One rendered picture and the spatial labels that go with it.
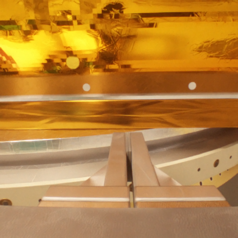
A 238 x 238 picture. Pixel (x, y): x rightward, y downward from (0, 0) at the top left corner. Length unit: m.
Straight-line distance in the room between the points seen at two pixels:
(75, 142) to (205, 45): 0.22
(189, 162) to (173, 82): 0.12
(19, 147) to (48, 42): 0.15
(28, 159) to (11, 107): 0.09
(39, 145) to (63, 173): 0.05
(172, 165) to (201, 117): 0.09
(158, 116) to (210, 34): 0.13
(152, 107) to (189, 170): 0.11
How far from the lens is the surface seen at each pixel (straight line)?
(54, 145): 0.25
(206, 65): 0.27
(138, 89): 0.25
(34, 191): 0.24
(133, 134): 0.15
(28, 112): 0.30
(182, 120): 0.27
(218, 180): 0.42
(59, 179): 0.23
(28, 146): 0.26
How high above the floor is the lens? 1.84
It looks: 15 degrees down
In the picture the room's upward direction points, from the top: 1 degrees counter-clockwise
